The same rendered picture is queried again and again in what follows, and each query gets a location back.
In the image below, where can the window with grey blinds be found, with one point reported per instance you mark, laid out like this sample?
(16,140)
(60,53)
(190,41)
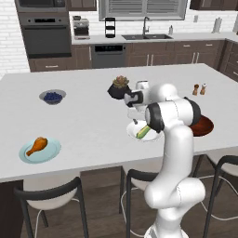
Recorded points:
(142,8)

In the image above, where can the brown salt shaker white top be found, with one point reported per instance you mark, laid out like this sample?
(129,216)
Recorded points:
(203,89)

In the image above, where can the steel microwave oven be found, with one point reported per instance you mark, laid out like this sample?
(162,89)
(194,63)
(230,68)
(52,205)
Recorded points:
(40,4)

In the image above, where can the plant in black pot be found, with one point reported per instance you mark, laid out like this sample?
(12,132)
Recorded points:
(117,90)

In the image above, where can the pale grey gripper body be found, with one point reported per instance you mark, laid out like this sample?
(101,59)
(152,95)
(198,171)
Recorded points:
(137,112)

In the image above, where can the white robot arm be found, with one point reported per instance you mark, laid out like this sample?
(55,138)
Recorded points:
(178,145)

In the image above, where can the reddish brown bowl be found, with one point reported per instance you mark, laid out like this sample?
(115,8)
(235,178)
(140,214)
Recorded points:
(203,126)

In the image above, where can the white plate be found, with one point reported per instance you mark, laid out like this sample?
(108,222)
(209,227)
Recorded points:
(153,137)

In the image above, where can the steel dishwasher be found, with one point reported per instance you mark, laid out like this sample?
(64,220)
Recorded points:
(108,57)

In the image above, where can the dark sink basin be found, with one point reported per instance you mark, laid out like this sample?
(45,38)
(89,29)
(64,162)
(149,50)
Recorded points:
(147,37)

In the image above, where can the dark sink tap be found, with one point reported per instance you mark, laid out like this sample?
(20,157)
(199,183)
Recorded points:
(144,26)

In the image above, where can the light blue plate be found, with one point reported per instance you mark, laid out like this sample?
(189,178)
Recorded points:
(46,154)

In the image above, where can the dark wood base cupboards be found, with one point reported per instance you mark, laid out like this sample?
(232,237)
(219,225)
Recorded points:
(62,63)
(173,54)

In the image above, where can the dark wood island base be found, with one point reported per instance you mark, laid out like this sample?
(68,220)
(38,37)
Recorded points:
(9,210)

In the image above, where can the dark wood wall cupboard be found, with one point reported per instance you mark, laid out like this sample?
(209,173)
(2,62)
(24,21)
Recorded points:
(214,3)
(82,4)

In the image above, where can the grey wall socket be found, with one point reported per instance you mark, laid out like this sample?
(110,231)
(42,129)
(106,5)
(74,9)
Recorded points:
(195,18)

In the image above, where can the steel wall oven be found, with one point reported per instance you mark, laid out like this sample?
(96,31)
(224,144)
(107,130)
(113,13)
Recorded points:
(46,37)

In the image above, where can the brown pepper shaker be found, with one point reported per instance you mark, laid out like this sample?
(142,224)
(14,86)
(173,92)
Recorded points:
(195,90)

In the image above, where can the grey bowl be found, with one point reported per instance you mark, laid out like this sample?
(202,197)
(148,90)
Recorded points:
(42,95)

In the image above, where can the steel coffee machine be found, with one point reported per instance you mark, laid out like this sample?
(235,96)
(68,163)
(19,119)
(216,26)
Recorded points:
(81,28)

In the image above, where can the grey soap dispenser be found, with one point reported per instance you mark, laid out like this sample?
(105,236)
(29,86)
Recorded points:
(170,30)

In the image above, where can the yellow green corn cob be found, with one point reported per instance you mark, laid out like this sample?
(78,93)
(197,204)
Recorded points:
(142,132)

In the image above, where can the black stool with white seat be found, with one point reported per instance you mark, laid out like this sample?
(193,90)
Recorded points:
(227,164)
(49,190)
(139,177)

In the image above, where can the blueberries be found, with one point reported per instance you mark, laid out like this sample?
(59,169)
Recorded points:
(53,97)

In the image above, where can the orange chicken drumstick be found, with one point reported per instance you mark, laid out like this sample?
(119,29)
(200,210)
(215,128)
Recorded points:
(38,144)

